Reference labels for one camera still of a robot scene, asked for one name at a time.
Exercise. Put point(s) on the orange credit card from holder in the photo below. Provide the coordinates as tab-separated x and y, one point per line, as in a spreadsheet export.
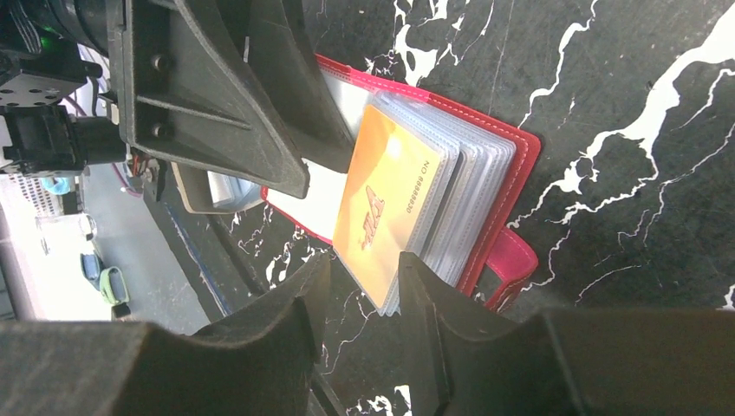
387	183

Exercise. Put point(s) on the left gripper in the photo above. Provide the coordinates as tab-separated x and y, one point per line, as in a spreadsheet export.
183	90

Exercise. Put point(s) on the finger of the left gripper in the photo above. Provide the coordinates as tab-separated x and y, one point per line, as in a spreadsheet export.
271	37

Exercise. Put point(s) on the silver metal card case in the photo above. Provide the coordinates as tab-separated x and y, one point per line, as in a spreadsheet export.
206	192

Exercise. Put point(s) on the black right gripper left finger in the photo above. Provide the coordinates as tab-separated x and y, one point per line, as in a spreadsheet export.
257	361

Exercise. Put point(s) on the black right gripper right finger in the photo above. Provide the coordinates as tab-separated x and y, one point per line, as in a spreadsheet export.
463	359

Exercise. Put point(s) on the red leather card holder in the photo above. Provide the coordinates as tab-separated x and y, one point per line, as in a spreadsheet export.
462	225

